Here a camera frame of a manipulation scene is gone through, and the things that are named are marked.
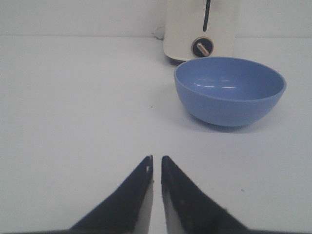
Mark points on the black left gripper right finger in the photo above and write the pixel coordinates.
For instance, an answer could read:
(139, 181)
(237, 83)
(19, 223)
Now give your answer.
(187, 208)

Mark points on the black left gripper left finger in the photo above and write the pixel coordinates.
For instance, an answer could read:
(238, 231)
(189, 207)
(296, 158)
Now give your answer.
(128, 208)

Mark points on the blue plastic bowl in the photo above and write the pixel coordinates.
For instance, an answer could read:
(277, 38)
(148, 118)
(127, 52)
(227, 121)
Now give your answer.
(230, 92)

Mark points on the cream two-slot toaster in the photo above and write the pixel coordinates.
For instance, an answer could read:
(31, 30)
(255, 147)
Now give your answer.
(200, 28)

